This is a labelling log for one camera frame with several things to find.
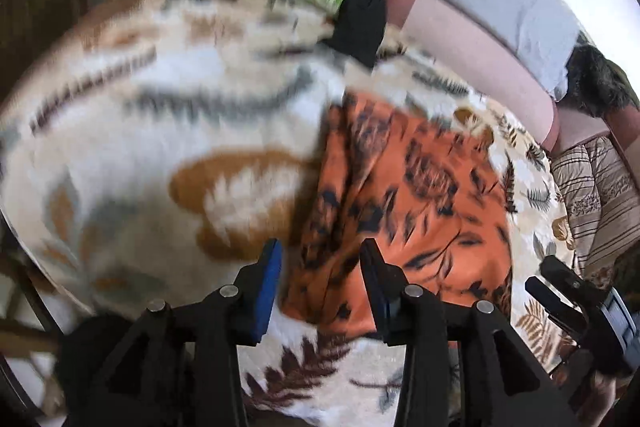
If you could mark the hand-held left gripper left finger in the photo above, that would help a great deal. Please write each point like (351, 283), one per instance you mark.
(265, 287)

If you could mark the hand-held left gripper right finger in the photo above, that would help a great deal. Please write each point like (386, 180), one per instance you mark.
(378, 302)

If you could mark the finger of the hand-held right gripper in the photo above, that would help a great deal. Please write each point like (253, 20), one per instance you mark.
(555, 307)
(570, 279)

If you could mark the orange black floral blouse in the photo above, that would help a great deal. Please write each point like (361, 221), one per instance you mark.
(400, 217)

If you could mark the striped beige sofa cushion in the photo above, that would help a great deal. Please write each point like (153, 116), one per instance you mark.
(595, 197)

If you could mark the pink brown sofa backrest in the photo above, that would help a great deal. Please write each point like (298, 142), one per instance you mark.
(580, 127)

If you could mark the leaf print blanket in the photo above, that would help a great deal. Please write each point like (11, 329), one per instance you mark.
(165, 132)

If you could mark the pink bolster cushion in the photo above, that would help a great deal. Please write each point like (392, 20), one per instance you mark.
(475, 62)

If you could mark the grey pillow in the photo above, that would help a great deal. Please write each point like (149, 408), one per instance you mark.
(515, 7)

